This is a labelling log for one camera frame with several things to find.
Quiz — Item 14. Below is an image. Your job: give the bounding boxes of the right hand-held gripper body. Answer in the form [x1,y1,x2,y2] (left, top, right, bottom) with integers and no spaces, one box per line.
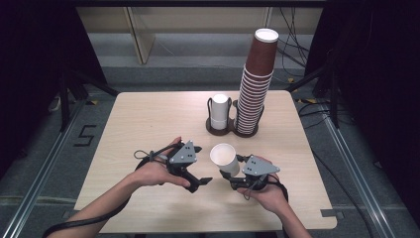
[242,155,281,192]

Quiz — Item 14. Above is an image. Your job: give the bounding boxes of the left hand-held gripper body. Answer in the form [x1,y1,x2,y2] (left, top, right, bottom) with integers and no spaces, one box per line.
[166,140,199,179]

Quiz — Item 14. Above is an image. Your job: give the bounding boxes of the dark wooden cup holder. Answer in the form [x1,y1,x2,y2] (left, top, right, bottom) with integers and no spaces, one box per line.
[205,97,265,139]

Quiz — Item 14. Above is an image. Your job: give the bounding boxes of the stack of white cups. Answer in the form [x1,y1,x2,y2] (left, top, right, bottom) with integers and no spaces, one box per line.
[210,93,231,131]

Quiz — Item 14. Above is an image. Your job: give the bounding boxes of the stack of brown cups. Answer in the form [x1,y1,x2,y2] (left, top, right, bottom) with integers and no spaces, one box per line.
[235,28,280,135]

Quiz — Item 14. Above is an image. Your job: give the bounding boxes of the person's right hand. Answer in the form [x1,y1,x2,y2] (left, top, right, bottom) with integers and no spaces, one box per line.
[237,156,289,215]

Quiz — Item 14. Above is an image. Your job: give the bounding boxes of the person's left hand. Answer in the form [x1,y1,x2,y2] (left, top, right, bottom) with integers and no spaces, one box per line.
[132,136,192,188]

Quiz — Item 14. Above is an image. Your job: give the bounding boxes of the grey tape strip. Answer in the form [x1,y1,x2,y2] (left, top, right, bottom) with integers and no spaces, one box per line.
[320,208,345,219]

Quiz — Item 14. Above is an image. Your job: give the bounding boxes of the black metal stand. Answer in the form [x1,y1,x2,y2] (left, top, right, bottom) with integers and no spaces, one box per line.
[286,61,342,130]
[58,69,121,133]

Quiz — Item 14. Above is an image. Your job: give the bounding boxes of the beige cabinet panel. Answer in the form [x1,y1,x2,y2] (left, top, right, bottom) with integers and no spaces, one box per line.
[123,7,157,65]

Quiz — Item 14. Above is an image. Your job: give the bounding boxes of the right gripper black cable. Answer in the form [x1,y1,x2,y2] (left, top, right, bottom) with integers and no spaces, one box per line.
[243,174,289,202]

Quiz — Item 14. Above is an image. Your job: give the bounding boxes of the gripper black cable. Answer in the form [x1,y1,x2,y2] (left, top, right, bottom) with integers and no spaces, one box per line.
[243,174,289,202]
[42,143,173,238]

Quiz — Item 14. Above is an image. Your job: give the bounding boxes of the black floor cable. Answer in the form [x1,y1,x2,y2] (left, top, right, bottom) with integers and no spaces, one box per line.
[297,98,375,238]

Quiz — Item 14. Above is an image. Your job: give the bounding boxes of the metal floor rail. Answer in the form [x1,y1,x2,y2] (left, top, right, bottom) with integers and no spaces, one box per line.
[320,108,399,238]
[0,98,87,238]

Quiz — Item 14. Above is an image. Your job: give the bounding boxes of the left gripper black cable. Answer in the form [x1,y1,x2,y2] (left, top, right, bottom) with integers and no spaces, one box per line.
[42,143,173,238]

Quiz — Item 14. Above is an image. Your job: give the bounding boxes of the bundle of black wall cables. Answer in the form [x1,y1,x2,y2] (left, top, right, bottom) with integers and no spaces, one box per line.
[276,6,312,84]

